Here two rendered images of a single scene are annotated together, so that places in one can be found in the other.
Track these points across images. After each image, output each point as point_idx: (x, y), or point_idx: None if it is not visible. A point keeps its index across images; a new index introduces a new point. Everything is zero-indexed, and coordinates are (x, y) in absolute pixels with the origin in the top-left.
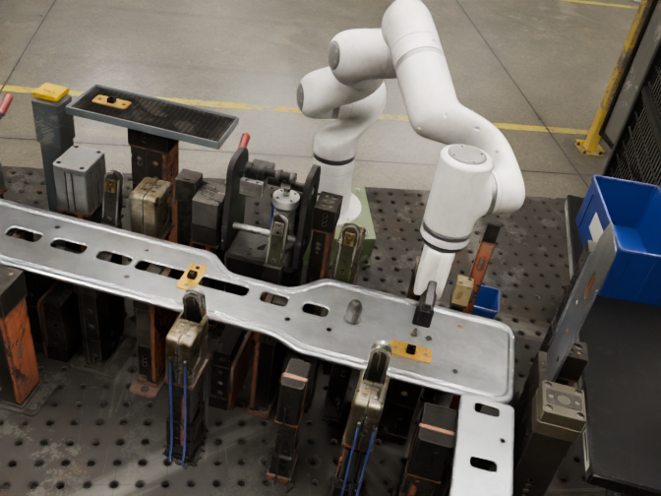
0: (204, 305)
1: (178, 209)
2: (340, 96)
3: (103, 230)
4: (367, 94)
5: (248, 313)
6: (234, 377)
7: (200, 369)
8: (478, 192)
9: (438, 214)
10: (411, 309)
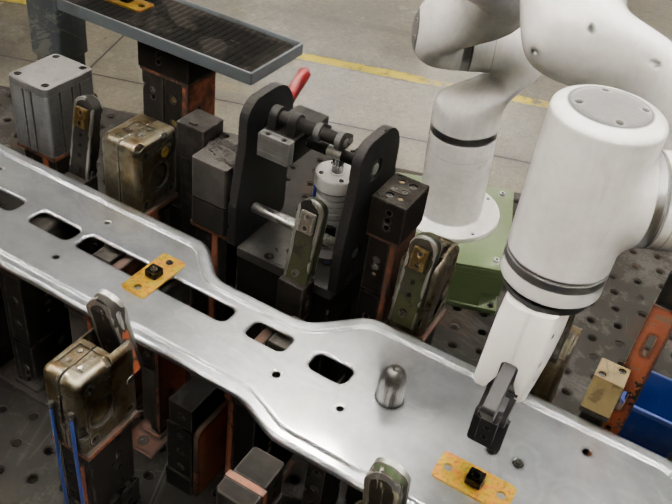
0: (123, 324)
1: (182, 170)
2: (468, 28)
3: (61, 184)
4: (507, 25)
5: (214, 352)
6: (202, 448)
7: (116, 429)
8: (622, 192)
9: (530, 227)
10: (503, 402)
